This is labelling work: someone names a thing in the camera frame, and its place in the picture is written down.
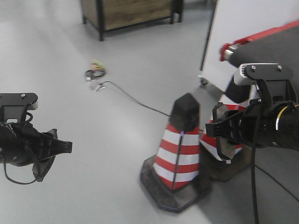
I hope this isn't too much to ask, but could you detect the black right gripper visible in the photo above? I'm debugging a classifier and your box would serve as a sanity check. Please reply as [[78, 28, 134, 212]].
[[205, 99, 280, 147]]

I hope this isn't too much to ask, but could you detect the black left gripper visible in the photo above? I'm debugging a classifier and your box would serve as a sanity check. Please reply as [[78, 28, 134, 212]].
[[0, 123, 72, 166]]

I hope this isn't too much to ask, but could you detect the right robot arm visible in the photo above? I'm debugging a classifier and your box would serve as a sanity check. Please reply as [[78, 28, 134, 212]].
[[206, 99, 299, 151]]

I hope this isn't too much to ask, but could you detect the white panel on casters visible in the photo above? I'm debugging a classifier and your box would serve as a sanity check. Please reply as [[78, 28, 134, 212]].
[[201, 0, 299, 91]]

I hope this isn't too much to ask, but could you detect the left camera cable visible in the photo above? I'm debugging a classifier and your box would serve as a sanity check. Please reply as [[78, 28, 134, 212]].
[[0, 112, 59, 185]]

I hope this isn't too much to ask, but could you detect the black floor cable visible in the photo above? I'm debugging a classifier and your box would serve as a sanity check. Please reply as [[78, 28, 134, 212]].
[[93, 81, 299, 201]]

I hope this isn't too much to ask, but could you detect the red conveyor frame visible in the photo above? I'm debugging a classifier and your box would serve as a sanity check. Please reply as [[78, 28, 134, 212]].
[[220, 20, 299, 62]]

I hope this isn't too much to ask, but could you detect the red white striped post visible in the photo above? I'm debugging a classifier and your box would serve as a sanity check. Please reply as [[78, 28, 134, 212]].
[[140, 93, 211, 213]]

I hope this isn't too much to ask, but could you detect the coiled cable on floor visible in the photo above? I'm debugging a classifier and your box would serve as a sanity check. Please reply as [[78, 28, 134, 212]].
[[84, 59, 108, 82]]

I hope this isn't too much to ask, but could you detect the wooden cabinet black frame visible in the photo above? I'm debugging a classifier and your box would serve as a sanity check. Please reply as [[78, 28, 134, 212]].
[[80, 0, 184, 42]]

